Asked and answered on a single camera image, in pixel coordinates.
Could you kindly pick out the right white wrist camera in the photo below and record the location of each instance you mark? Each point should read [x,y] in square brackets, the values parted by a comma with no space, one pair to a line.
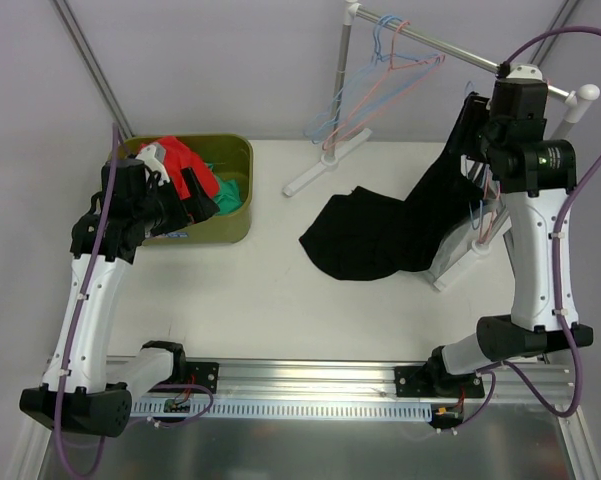
[518,74]

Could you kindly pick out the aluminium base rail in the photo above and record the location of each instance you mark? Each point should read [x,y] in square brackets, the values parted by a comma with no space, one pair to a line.
[365,381]

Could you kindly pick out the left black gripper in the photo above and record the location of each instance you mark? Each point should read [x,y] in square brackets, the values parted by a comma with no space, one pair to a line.
[181,204]

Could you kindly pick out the green tank top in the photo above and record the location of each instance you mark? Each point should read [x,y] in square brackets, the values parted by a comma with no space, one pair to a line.
[228,198]

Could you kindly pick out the grey tank top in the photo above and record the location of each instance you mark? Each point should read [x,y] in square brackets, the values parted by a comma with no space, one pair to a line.
[458,253]

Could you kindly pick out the white slotted cable duct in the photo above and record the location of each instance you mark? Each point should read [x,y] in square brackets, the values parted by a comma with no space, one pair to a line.
[285,409]

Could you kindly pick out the blue hanger with black top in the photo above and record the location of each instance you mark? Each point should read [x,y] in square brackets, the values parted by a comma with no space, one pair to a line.
[476,176]

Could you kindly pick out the black tank top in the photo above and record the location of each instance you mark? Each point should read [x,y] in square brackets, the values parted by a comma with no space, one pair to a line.
[366,236]

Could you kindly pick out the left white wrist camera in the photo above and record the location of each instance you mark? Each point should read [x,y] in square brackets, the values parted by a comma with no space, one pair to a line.
[153,156]

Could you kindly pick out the silver white clothes rack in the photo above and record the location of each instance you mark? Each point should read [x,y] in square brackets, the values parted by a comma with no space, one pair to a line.
[364,236]

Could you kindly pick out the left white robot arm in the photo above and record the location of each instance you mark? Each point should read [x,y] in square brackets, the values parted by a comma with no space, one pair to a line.
[138,201]

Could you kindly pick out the olive green plastic basket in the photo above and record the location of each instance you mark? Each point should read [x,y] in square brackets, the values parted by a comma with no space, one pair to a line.
[230,158]

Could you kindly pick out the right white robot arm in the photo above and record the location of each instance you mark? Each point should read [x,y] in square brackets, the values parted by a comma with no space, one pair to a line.
[536,177]

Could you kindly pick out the red tank top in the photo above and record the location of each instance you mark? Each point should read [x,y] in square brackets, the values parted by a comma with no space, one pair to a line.
[178,156]

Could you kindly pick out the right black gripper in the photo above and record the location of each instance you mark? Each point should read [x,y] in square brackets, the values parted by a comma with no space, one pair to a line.
[478,118]

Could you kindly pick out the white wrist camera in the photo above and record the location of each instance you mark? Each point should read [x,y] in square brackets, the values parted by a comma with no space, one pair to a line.
[518,74]
[153,156]

